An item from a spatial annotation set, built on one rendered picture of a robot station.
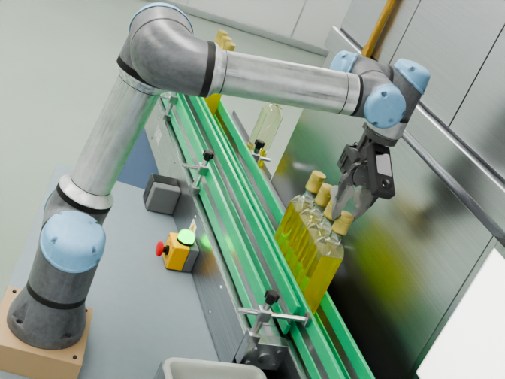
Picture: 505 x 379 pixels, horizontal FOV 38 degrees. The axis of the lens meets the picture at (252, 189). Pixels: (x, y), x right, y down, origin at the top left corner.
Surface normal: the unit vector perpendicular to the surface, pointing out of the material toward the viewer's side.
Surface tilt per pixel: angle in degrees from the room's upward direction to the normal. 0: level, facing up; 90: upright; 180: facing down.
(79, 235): 7
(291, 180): 90
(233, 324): 90
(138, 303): 0
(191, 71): 81
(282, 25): 90
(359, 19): 90
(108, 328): 0
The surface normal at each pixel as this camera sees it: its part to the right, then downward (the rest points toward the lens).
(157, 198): 0.26, 0.52
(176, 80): -0.25, 0.61
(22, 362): 0.06, 0.46
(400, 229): -0.89, -0.19
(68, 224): 0.39, -0.77
